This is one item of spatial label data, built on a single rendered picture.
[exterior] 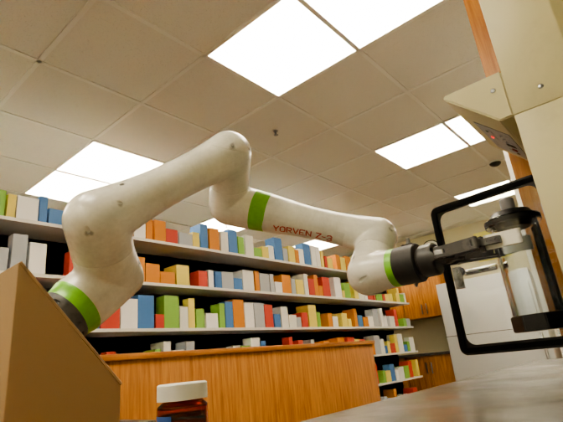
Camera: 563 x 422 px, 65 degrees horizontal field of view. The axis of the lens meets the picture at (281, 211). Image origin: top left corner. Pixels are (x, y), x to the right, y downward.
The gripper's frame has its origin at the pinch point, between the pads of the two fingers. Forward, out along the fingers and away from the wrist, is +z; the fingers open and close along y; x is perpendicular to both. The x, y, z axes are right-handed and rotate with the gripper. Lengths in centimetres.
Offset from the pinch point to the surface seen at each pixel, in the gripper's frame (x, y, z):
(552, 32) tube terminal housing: -33.2, -13.8, 18.1
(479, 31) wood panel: -66, 23, 1
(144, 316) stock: -17, 66, -238
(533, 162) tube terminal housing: -10.4, -13.9, 9.1
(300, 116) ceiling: -142, 126, -139
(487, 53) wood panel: -59, 23, 1
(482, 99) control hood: -26.0, -13.9, 4.0
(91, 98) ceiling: -142, 10, -208
